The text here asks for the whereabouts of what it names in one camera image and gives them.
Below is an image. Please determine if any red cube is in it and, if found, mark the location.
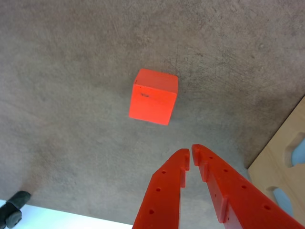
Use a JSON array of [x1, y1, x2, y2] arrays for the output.
[[128, 68, 179, 126]]

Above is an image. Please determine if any black rubber handle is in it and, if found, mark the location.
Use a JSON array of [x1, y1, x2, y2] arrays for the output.
[[0, 190, 31, 229]]

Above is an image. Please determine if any pale grey partition panel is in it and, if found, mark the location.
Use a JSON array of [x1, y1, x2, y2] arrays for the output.
[[0, 199, 134, 229]]

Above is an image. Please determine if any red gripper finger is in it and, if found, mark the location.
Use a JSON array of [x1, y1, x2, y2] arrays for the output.
[[132, 148, 190, 229], [191, 144, 305, 229]]

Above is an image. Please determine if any wooden shape sorter box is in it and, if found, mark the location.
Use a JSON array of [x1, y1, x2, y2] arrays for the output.
[[247, 95, 305, 219]]

